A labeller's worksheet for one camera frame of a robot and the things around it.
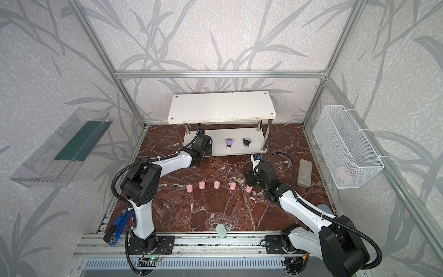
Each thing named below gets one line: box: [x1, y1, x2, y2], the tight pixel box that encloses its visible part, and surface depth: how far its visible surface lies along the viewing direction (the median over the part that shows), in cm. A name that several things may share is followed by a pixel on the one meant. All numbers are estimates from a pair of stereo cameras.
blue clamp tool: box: [103, 208, 131, 246], surface depth 78 cm
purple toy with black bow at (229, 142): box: [224, 137, 234, 149], surface depth 101 cm
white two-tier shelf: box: [167, 91, 277, 157], surface depth 85 cm
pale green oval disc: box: [215, 223, 227, 239], surface depth 78 cm
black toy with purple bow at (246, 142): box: [242, 137, 251, 148], surface depth 101 cm
